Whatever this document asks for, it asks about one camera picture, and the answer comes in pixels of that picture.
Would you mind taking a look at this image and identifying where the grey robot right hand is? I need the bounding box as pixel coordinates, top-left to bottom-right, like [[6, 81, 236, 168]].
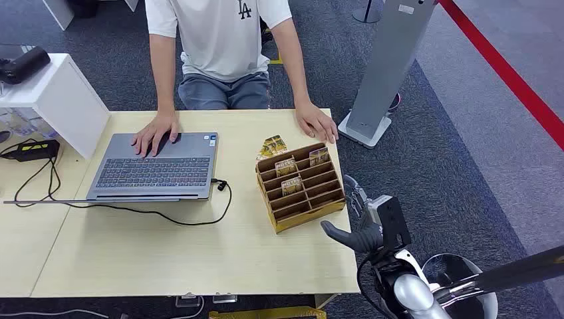
[[321, 174, 384, 255]]

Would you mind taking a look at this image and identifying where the person's left hand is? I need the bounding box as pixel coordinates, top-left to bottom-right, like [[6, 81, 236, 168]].
[[295, 101, 339, 146]]

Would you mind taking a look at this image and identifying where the person's right hand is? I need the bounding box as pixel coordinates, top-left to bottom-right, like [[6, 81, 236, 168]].
[[130, 112, 181, 158]]

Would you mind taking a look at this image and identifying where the wooden card organiser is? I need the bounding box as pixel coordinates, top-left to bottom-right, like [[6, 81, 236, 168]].
[[255, 142, 347, 235]]

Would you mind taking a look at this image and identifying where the person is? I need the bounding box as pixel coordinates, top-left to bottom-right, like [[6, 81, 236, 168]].
[[130, 0, 339, 158]]

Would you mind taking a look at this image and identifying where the grey laptop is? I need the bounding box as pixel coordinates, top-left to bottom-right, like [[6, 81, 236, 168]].
[[3, 132, 220, 206]]

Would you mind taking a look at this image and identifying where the cream desk leg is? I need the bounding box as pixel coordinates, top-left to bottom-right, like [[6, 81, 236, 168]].
[[314, 293, 341, 310]]

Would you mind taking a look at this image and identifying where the grey kiosk stand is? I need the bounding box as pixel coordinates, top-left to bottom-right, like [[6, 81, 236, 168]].
[[338, 0, 438, 150]]

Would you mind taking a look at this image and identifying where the white box shelf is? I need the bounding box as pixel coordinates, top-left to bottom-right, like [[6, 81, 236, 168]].
[[0, 53, 112, 161]]

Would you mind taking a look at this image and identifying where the yellow floor tape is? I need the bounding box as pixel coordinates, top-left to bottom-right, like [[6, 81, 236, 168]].
[[208, 306, 328, 319]]

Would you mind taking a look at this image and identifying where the stanchion pole base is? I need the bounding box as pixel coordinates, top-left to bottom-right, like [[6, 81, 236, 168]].
[[352, 0, 383, 25]]

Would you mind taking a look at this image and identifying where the black power adapter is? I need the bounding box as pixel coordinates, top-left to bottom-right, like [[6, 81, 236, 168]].
[[0, 139, 61, 163]]

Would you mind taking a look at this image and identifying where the clear plastic container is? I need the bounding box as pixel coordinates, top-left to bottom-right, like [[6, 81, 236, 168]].
[[0, 107, 59, 140]]

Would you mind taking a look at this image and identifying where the round chrome base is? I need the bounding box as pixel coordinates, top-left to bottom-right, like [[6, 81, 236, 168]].
[[421, 253, 499, 319]]

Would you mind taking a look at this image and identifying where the black device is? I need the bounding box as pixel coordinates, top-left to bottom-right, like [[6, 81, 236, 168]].
[[0, 45, 52, 86]]

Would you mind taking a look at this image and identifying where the white furniture panel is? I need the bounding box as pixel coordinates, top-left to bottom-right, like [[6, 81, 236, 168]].
[[41, 0, 76, 32]]

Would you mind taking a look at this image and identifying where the floor socket with plug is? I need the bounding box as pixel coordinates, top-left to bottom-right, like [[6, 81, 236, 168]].
[[175, 293, 204, 308]]

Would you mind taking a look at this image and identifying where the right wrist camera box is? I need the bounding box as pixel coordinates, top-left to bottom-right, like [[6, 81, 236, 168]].
[[368, 195, 412, 249]]

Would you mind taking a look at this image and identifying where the black laptop power cable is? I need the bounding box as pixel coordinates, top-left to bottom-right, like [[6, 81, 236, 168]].
[[13, 156, 233, 227]]

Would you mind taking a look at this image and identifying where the white plug cable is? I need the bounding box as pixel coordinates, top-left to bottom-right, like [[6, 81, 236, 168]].
[[169, 296, 206, 319]]

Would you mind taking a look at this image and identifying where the white floor cable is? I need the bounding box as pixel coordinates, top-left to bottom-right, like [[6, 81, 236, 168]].
[[0, 308, 110, 319]]

